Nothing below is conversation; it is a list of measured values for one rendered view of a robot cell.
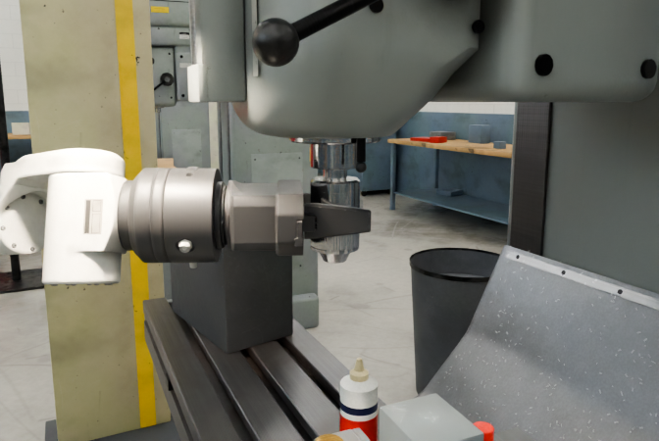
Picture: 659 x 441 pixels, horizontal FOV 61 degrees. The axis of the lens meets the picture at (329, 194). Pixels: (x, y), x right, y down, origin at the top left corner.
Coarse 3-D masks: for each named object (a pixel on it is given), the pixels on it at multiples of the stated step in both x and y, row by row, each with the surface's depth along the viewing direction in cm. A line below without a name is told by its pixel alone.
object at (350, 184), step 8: (320, 176) 53; (352, 176) 53; (312, 184) 51; (320, 184) 50; (328, 184) 50; (336, 184) 50; (344, 184) 50; (352, 184) 51; (328, 192) 50; (336, 192) 50; (344, 192) 50
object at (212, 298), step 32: (224, 256) 81; (256, 256) 84; (288, 256) 87; (192, 288) 91; (224, 288) 81; (256, 288) 84; (288, 288) 88; (192, 320) 93; (224, 320) 82; (256, 320) 85; (288, 320) 89
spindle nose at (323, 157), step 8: (312, 144) 51; (320, 144) 50; (352, 144) 50; (312, 152) 51; (320, 152) 50; (328, 152) 50; (336, 152) 49; (344, 152) 50; (352, 152) 50; (312, 160) 51; (320, 160) 50; (328, 160) 50; (336, 160) 50; (344, 160) 50; (352, 160) 50; (320, 168) 50; (328, 168) 50; (336, 168) 50; (344, 168) 50; (352, 168) 50
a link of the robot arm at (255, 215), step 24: (192, 168) 50; (168, 192) 48; (192, 192) 48; (216, 192) 50; (240, 192) 49; (264, 192) 50; (288, 192) 48; (168, 216) 47; (192, 216) 47; (216, 216) 49; (240, 216) 48; (264, 216) 48; (288, 216) 46; (168, 240) 48; (192, 240) 48; (216, 240) 50; (240, 240) 48; (264, 240) 48; (288, 240) 47; (192, 264) 52
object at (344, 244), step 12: (312, 192) 51; (324, 192) 50; (348, 192) 50; (336, 204) 50; (348, 204) 51; (312, 240) 52; (324, 240) 51; (336, 240) 51; (348, 240) 51; (324, 252) 51; (336, 252) 51; (348, 252) 51
